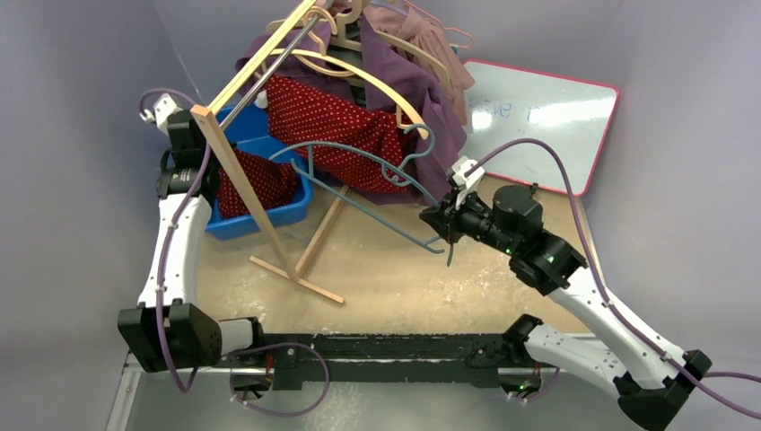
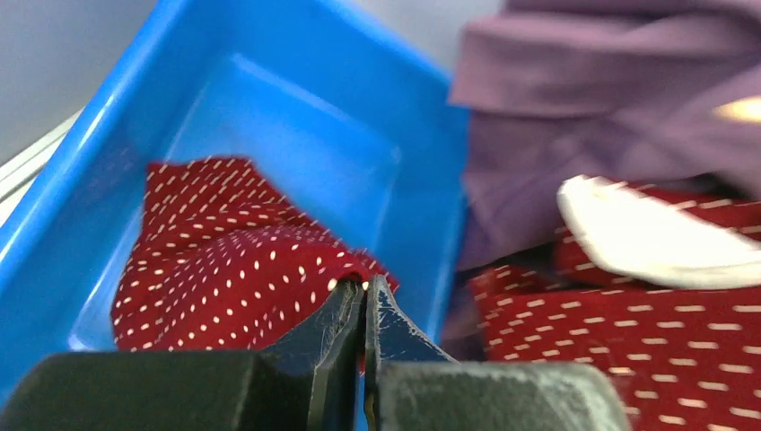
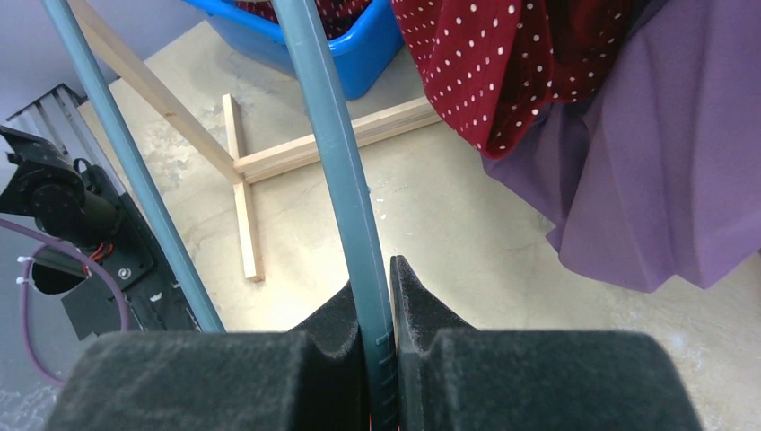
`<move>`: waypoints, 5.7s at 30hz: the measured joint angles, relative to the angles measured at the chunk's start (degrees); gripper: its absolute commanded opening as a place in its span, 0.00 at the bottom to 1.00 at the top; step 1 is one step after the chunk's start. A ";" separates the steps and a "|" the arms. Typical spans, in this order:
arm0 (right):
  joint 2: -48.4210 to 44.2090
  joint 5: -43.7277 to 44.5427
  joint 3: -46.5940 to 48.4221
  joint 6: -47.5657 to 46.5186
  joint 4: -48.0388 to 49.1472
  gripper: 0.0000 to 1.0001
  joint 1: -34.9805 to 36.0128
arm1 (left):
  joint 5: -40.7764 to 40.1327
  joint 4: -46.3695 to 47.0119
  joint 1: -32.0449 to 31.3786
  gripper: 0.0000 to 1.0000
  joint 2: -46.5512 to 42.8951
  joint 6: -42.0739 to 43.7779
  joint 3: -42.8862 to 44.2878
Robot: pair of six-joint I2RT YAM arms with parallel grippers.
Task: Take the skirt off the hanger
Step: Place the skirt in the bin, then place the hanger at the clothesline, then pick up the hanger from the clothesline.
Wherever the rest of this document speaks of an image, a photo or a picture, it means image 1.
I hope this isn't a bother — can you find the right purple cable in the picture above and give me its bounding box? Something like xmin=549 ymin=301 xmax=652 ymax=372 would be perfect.
xmin=469 ymin=137 xmax=761 ymax=420

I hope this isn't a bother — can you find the purple shirt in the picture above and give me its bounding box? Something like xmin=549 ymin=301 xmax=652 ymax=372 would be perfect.
xmin=234 ymin=16 xmax=468 ymax=207

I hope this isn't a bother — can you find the blue plastic bin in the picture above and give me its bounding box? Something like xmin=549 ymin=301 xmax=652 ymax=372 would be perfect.
xmin=206 ymin=106 xmax=313 ymax=241

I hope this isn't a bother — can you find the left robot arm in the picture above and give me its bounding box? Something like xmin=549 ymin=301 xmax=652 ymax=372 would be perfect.
xmin=118 ymin=110 xmax=267 ymax=373

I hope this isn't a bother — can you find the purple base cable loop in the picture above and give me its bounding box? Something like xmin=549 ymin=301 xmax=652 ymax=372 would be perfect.
xmin=228 ymin=342 xmax=331 ymax=418

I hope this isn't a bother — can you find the wooden clothes rack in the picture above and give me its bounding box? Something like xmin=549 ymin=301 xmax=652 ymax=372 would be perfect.
xmin=190 ymin=1 xmax=345 ymax=305

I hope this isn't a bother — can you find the pink garment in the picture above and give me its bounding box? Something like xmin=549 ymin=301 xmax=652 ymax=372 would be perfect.
xmin=363 ymin=1 xmax=475 ymax=126

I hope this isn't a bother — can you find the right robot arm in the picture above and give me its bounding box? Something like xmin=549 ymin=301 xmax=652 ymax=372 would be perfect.
xmin=419 ymin=186 xmax=712 ymax=430

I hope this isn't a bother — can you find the whiteboard with pink frame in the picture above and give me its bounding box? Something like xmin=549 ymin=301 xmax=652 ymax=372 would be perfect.
xmin=461 ymin=59 xmax=619 ymax=197

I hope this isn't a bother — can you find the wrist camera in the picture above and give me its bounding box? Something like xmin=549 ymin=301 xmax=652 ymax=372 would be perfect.
xmin=450 ymin=156 xmax=485 ymax=209
xmin=139 ymin=92 xmax=182 ymax=136

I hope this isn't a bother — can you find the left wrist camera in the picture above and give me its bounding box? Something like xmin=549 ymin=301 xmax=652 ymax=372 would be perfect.
xmin=139 ymin=92 xmax=182 ymax=136

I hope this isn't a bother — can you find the blue-grey plastic hanger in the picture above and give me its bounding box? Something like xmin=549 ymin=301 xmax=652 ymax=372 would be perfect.
xmin=268 ymin=123 xmax=456 ymax=268

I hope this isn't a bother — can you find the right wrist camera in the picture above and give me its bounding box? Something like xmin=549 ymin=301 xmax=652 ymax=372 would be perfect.
xmin=450 ymin=156 xmax=485 ymax=209

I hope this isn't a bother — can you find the red polka dot skirt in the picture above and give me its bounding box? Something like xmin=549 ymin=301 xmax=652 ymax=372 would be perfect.
xmin=216 ymin=75 xmax=418 ymax=220

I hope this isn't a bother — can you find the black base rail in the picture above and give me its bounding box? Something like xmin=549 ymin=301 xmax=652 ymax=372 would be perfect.
xmin=118 ymin=331 xmax=625 ymax=394

